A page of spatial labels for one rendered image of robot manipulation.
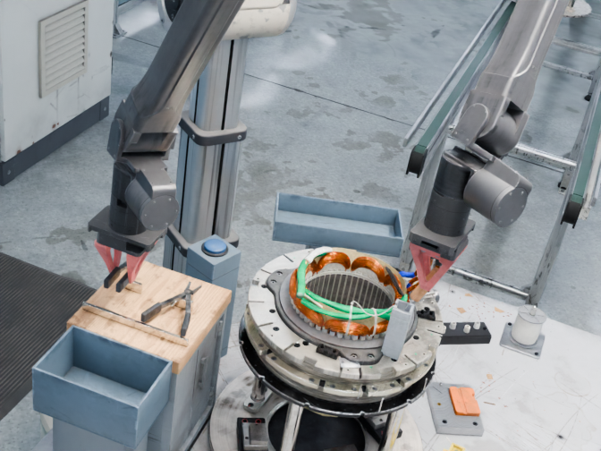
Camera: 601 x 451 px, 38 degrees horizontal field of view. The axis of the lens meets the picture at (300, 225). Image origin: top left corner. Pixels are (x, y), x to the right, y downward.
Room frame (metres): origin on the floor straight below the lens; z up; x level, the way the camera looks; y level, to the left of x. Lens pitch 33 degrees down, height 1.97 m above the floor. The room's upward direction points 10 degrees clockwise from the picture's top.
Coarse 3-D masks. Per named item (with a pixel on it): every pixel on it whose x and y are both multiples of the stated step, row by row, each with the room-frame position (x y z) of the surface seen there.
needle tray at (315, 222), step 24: (288, 216) 1.48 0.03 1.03; (312, 216) 1.50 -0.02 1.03; (336, 216) 1.51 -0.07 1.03; (360, 216) 1.51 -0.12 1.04; (384, 216) 1.51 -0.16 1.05; (288, 240) 1.40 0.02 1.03; (312, 240) 1.40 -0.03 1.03; (336, 240) 1.40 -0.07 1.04; (360, 240) 1.41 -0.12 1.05; (384, 240) 1.41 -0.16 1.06
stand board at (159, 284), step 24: (144, 264) 1.19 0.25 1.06; (144, 288) 1.13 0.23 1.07; (168, 288) 1.14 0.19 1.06; (192, 288) 1.15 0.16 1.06; (216, 288) 1.16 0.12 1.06; (120, 312) 1.06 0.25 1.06; (168, 312) 1.08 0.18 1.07; (192, 312) 1.09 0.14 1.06; (216, 312) 1.10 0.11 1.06; (120, 336) 1.00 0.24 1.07; (144, 336) 1.01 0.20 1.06; (192, 336) 1.03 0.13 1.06
